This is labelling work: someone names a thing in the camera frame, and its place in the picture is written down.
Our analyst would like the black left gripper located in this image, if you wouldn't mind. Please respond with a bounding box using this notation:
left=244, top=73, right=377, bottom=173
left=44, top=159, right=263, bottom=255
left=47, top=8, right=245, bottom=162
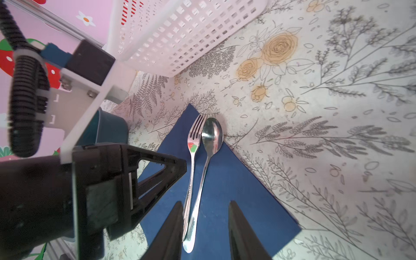
left=1, top=144, right=130, bottom=260

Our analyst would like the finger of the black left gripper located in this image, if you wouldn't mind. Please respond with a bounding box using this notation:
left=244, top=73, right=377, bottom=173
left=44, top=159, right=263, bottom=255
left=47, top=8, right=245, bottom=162
left=128, top=145, right=187, bottom=228

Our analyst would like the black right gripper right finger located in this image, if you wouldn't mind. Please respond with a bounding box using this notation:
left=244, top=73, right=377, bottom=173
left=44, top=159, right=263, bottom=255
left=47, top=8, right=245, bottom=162
left=228, top=200, right=271, bottom=260

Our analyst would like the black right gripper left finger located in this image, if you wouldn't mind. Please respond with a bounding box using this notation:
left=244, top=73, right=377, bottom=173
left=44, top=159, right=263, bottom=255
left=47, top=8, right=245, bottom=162
left=141, top=201, right=184, bottom=260

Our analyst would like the silver metal fork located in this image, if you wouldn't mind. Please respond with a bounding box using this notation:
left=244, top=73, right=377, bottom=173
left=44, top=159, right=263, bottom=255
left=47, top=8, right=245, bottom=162
left=182, top=114, right=208, bottom=240

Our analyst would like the silver metal spoon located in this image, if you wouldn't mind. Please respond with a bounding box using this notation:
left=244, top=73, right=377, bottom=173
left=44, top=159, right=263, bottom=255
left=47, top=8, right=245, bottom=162
left=183, top=118, right=224, bottom=254

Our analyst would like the dark blue paper napkin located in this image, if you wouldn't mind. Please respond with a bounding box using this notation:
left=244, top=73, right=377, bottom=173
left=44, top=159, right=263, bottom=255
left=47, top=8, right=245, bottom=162
left=138, top=103, right=302, bottom=257

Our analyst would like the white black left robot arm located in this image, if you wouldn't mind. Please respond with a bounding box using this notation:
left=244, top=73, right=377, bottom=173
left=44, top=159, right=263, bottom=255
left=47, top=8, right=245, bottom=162
left=1, top=2, right=186, bottom=260

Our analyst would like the dark teal plastic tray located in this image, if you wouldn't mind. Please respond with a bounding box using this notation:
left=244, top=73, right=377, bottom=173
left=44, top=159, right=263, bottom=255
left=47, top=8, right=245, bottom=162
left=76, top=108, right=128, bottom=146

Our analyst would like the white perforated plastic basket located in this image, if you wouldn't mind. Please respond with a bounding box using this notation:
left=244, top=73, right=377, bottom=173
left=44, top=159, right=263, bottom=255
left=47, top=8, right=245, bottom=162
left=105, top=0, right=268, bottom=78

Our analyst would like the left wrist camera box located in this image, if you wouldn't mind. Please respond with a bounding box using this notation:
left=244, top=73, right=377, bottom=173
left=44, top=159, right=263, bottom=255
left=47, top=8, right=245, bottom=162
left=40, top=39, right=137, bottom=163

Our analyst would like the aluminium corner post left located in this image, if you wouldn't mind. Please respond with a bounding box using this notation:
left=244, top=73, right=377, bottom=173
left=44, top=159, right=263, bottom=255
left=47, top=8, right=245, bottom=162
left=5, top=0, right=104, bottom=48

